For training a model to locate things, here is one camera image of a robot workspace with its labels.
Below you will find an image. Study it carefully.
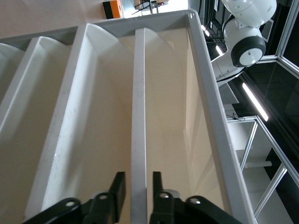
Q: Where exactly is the white pipe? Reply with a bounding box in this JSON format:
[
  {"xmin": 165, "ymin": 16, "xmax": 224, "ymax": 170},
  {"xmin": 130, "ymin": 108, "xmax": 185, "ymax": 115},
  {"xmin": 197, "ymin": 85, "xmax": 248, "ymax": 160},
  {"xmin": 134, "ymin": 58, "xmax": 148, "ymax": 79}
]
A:
[{"xmin": 242, "ymin": 160, "xmax": 273, "ymax": 169}]

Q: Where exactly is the white plastic drawer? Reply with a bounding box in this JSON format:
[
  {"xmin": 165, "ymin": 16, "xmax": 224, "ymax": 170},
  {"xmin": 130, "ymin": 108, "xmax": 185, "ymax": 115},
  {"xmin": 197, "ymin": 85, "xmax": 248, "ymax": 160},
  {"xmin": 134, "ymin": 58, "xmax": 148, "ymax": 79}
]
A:
[
  {"xmin": 130, "ymin": 27, "xmax": 232, "ymax": 224},
  {"xmin": 0, "ymin": 36, "xmax": 79, "ymax": 224},
  {"xmin": 24, "ymin": 23, "xmax": 134, "ymax": 224},
  {"xmin": 0, "ymin": 43, "xmax": 26, "ymax": 103}
]

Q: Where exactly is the white drawer cabinet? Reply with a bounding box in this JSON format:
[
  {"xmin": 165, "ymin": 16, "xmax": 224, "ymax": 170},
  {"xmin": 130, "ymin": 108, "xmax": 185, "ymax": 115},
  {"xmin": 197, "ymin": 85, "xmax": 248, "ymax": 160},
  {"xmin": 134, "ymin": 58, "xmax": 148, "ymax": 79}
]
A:
[{"xmin": 0, "ymin": 8, "xmax": 256, "ymax": 224}]

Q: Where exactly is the orange button enclosure box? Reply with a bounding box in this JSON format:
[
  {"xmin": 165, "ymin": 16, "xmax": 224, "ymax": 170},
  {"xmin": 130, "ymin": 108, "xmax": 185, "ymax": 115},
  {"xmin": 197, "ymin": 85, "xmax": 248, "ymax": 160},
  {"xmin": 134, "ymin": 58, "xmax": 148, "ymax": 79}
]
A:
[{"xmin": 102, "ymin": 0, "xmax": 123, "ymax": 20}]

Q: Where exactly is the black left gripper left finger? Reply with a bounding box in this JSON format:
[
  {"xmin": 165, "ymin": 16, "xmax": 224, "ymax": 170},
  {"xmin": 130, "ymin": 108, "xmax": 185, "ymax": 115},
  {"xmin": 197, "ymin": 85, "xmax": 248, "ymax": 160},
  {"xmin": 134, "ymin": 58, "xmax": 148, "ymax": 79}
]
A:
[{"xmin": 22, "ymin": 172, "xmax": 127, "ymax": 224}]

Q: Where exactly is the aluminium frame rack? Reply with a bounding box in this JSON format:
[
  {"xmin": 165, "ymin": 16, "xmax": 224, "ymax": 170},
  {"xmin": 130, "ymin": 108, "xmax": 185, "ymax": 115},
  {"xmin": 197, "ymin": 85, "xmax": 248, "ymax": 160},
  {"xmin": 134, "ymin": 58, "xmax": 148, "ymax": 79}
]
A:
[{"xmin": 240, "ymin": 0, "xmax": 299, "ymax": 219}]

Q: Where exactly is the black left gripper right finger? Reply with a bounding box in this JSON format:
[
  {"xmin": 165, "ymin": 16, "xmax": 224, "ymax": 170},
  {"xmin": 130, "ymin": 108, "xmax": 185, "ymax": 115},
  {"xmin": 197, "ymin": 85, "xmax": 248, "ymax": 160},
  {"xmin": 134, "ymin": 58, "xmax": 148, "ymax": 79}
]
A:
[{"xmin": 149, "ymin": 172, "xmax": 243, "ymax": 224}]

